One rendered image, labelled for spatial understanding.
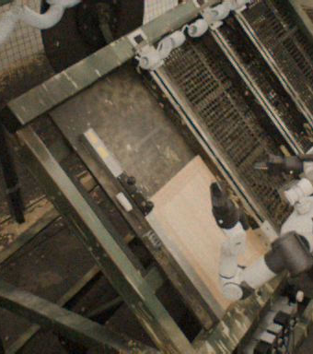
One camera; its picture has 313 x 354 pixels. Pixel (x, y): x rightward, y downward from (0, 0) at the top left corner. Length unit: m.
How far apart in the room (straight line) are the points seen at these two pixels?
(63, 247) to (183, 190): 2.04
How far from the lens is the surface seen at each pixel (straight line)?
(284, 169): 3.04
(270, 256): 2.49
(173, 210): 2.83
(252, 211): 3.07
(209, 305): 2.80
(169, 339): 2.64
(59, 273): 4.60
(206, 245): 2.89
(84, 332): 3.03
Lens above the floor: 2.91
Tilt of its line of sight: 29 degrees down
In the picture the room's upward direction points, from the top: 5 degrees counter-clockwise
